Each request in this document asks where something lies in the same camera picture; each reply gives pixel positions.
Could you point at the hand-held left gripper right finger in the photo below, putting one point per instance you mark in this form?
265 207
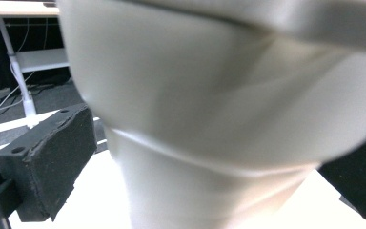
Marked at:
359 184

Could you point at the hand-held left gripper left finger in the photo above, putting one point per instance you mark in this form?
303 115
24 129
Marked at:
54 159

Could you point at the white cup with red lid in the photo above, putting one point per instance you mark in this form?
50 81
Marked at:
222 111

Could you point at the white table frame legs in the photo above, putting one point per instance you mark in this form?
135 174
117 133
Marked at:
3 98

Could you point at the white desk frame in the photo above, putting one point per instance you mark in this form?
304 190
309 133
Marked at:
22 82

